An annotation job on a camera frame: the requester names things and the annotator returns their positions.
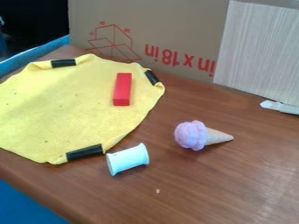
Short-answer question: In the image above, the yellow cloth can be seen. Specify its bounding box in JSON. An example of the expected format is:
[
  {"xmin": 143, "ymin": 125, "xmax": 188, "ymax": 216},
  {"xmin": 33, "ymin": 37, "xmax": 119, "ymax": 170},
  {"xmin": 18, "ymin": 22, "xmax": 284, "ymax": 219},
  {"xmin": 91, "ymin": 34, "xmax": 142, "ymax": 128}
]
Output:
[{"xmin": 0, "ymin": 52, "xmax": 168, "ymax": 165}]

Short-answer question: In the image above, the red block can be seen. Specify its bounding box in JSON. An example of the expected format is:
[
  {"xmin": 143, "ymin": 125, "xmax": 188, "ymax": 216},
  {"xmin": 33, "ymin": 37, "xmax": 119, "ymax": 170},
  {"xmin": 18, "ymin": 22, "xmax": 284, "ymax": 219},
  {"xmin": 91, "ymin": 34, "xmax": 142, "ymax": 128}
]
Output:
[{"xmin": 112, "ymin": 72, "xmax": 134, "ymax": 107}]

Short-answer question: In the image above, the pink toy ice cream cone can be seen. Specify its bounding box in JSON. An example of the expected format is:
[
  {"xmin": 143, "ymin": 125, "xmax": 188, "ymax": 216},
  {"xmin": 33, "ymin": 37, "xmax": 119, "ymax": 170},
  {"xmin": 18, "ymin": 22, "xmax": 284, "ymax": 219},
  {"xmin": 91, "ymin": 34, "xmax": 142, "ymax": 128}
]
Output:
[{"xmin": 172, "ymin": 119, "xmax": 235, "ymax": 151}]

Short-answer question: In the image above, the white spool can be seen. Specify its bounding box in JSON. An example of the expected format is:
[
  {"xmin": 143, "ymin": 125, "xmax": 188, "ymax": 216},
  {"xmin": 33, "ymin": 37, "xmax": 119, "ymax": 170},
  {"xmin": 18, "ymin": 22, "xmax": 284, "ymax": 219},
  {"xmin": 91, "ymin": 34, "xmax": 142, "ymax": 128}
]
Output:
[{"xmin": 105, "ymin": 142, "xmax": 151, "ymax": 177}]

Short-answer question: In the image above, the cardboard box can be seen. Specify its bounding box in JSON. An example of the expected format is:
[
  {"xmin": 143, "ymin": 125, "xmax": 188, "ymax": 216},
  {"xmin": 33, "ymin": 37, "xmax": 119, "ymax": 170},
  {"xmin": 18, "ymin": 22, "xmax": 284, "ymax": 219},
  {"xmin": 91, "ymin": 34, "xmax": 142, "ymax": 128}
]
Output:
[{"xmin": 66, "ymin": 0, "xmax": 232, "ymax": 85}]

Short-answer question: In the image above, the light wooden board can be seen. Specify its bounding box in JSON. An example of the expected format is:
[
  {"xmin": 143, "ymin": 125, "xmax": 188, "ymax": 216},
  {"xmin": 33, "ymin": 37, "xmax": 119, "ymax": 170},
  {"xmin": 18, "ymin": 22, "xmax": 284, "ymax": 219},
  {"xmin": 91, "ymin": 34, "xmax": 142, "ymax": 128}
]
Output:
[{"xmin": 212, "ymin": 0, "xmax": 299, "ymax": 107}]

